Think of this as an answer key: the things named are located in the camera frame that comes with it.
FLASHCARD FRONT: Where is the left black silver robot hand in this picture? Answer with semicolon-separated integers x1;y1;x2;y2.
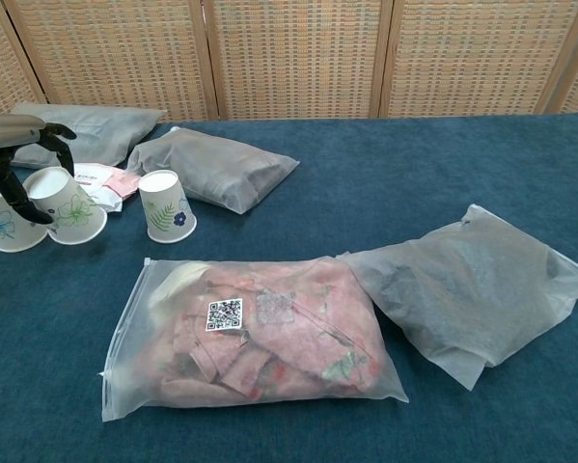
0;114;77;226

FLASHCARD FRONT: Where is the paper cup green flower print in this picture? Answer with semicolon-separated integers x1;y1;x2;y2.
22;166;108;245

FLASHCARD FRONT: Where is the paper cup blue flower print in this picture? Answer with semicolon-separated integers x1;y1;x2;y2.
0;180;49;254

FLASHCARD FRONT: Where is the paper cup fern navy flower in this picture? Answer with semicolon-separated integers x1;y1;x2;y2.
138;169;198;244

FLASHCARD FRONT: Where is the frosted bag with grey garment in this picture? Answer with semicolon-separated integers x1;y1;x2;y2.
9;101;168;170

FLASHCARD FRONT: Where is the pink white wet wipes pack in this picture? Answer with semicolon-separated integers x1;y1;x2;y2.
73;162;141;213

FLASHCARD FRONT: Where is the frosted bag with dark garment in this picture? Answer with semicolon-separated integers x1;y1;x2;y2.
335;203;578;392
125;125;301;215

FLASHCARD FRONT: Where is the woven rattan folding screen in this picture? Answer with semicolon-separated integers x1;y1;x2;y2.
0;0;578;125

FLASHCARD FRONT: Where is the frosted bag pink floral garment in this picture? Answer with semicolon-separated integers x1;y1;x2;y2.
97;257;410;424

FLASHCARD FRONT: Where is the teal fabric table cover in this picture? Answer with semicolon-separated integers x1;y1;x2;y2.
0;113;578;463

